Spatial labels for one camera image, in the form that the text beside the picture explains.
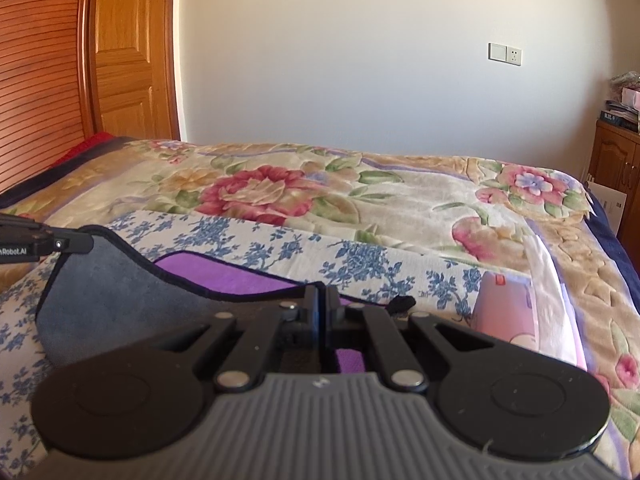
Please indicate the pink box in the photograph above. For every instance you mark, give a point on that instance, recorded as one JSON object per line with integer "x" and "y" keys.
{"x": 631, "y": 98}

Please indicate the red cloth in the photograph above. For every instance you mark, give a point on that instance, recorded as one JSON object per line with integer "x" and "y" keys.
{"x": 92, "y": 144}

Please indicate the wooden louvered panel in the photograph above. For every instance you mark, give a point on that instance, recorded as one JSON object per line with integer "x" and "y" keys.
{"x": 40, "y": 70}

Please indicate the white wall socket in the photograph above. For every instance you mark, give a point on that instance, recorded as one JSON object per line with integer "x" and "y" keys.
{"x": 513, "y": 55}

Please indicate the stack of books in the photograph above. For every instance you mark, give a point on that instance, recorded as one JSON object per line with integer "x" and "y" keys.
{"x": 622, "y": 116}

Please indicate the floral printed blanket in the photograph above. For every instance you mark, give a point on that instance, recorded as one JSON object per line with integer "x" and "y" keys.
{"x": 400, "y": 200}

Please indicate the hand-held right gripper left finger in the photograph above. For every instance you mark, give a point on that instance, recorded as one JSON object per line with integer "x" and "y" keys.
{"x": 312, "y": 312}

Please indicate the white wall switch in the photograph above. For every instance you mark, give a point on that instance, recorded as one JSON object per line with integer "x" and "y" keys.
{"x": 497, "y": 52}

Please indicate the pink packet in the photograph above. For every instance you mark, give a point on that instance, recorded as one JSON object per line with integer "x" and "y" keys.
{"x": 507, "y": 310}

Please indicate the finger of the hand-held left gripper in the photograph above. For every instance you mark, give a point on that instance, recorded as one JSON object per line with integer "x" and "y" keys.
{"x": 70, "y": 243}

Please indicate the white cardboard sheet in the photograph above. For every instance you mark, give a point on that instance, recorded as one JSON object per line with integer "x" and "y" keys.
{"x": 607, "y": 205}

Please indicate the blue floral white cloth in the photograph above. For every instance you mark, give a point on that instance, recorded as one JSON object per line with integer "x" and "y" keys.
{"x": 350, "y": 260}

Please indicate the purple and grey towel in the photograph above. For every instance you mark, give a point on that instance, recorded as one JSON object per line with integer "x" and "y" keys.
{"x": 110, "y": 300}

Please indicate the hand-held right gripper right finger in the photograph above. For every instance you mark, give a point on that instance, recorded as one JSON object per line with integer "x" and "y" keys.
{"x": 333, "y": 316}

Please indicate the wooden cabinet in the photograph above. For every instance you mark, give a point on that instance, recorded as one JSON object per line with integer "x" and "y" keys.
{"x": 617, "y": 170}

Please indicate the wooden door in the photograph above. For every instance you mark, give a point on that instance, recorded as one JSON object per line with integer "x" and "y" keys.
{"x": 132, "y": 60}

